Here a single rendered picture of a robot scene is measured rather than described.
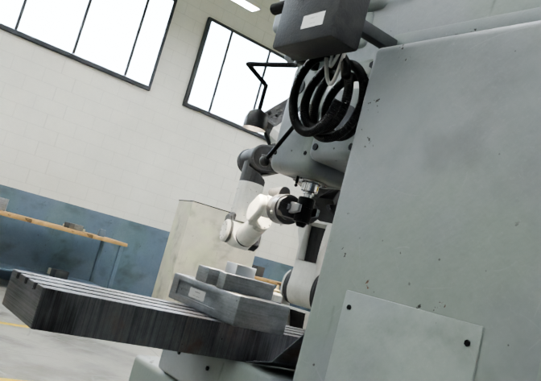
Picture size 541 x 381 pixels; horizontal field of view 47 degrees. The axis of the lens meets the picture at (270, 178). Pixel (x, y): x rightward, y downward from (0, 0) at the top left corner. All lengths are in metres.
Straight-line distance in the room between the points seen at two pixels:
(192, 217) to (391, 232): 6.64
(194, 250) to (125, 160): 2.37
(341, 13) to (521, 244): 0.57
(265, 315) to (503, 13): 0.84
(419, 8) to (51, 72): 8.03
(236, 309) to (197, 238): 6.33
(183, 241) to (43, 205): 2.36
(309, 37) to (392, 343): 0.62
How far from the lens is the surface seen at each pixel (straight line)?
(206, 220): 7.80
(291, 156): 1.67
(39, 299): 1.30
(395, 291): 1.13
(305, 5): 1.38
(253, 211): 1.92
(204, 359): 1.66
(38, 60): 9.25
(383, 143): 1.24
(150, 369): 1.90
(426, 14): 1.50
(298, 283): 2.42
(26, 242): 9.20
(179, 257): 7.73
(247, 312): 1.48
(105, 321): 1.35
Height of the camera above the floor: 1.05
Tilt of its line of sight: 8 degrees up
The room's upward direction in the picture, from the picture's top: 15 degrees clockwise
